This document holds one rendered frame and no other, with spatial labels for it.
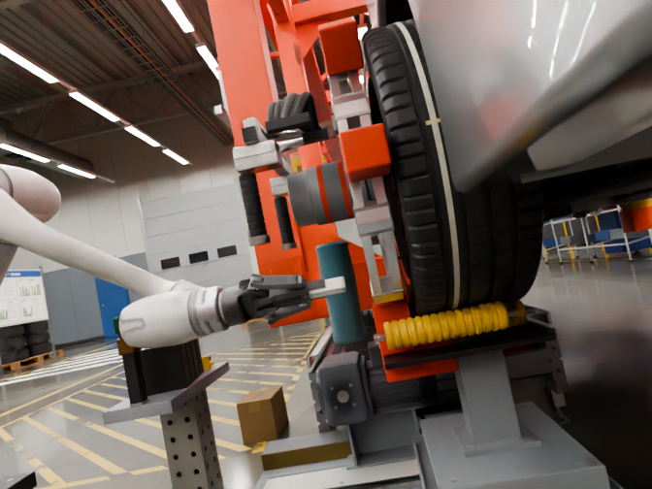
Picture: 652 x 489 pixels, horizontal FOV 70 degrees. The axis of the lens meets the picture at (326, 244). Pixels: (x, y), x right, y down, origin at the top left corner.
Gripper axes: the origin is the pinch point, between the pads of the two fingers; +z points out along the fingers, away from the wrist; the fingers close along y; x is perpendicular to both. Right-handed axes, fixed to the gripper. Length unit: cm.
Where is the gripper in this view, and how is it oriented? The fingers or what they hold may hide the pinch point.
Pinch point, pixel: (327, 287)
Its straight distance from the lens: 89.9
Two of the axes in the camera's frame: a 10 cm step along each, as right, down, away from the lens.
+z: 9.8, -2.0, -0.9
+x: -0.7, -6.6, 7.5
